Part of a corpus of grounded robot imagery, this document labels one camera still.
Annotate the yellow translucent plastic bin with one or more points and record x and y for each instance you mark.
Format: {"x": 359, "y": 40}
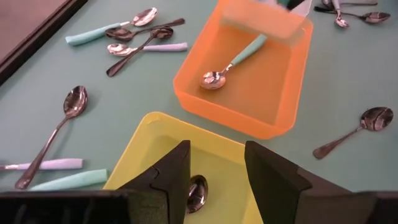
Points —
{"x": 217, "y": 161}

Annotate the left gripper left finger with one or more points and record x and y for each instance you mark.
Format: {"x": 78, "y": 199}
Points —
{"x": 174, "y": 174}

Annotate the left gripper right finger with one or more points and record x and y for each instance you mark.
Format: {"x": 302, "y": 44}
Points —
{"x": 273, "y": 186}

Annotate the orange translucent plastic bin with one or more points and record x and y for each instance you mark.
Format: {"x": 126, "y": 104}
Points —
{"x": 258, "y": 93}

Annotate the black metal table frame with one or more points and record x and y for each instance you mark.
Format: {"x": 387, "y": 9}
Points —
{"x": 37, "y": 39}

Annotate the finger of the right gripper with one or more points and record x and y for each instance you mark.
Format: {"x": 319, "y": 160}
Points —
{"x": 295, "y": 3}

